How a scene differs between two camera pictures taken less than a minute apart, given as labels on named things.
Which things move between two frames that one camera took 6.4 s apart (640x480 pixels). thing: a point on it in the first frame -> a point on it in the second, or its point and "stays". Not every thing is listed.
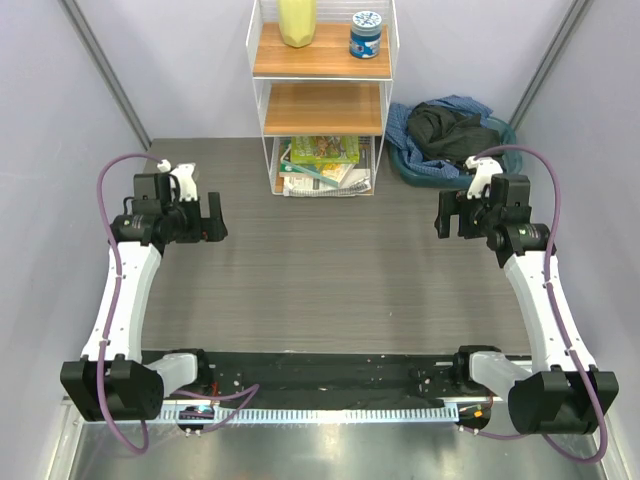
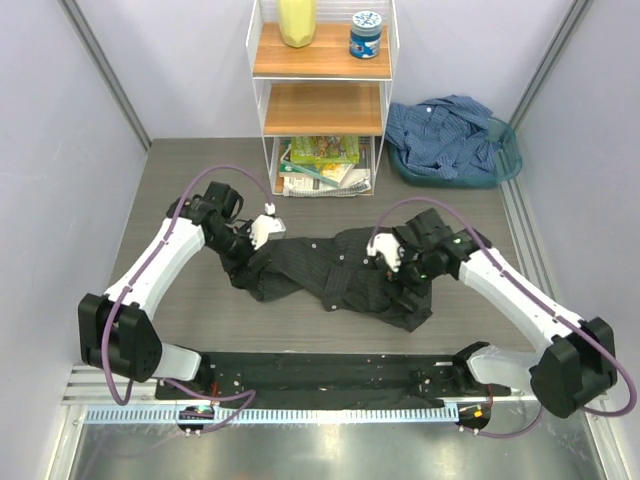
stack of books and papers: (322, 166) stays
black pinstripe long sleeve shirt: (452, 137) -> (333, 267)
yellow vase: (297, 20) stays
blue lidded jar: (365, 34) stays
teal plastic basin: (512, 161) stays
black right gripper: (448, 206) -> (398, 280)
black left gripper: (209, 229) -> (250, 251)
